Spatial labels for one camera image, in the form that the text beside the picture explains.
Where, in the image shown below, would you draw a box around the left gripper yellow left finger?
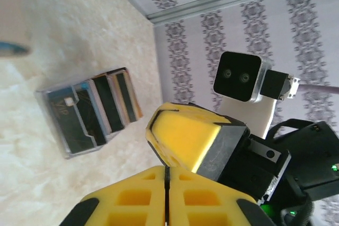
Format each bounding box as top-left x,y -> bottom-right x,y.
62,165 -> 168,226

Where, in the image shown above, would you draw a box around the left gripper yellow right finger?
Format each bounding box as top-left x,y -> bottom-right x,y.
166,166 -> 278,226

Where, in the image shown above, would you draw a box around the pale card black stripe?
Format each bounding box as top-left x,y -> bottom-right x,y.
91,75 -> 125,133

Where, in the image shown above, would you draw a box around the orange-edged card black stripe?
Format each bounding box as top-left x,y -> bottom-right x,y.
107,67 -> 144,125

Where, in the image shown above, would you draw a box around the black card gold lines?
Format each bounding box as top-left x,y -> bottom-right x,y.
73,83 -> 107,147

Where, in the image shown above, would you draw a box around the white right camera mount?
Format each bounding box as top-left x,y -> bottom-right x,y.
219,96 -> 276,138

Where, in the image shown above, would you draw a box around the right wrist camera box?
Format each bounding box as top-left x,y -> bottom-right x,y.
213,50 -> 276,104

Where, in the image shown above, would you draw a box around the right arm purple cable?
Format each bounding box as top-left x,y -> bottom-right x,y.
261,69 -> 339,102

